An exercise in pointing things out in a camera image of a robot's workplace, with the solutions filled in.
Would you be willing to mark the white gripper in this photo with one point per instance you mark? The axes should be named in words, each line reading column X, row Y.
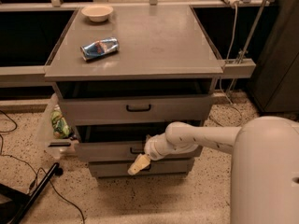
column 151, row 148

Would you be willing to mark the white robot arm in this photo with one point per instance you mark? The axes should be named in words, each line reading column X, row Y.
column 264, row 164

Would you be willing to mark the grey top drawer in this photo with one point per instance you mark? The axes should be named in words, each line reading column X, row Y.
column 119, row 110

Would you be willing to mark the grey drawer cabinet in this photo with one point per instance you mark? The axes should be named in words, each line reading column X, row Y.
column 163, row 52

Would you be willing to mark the green snack bag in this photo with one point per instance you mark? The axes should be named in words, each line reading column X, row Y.
column 60, row 127

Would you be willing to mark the clear plastic bin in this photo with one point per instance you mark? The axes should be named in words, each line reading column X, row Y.
column 45, row 138

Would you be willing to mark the white bowl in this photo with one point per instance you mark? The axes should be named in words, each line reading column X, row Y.
column 98, row 13

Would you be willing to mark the dark grey cabinet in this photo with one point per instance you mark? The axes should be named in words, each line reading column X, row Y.
column 274, row 85

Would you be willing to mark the black stand leg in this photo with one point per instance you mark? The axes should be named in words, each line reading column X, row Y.
column 15, row 204

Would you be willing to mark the metal diagonal rod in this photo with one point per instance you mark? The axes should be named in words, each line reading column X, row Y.
column 241, row 54

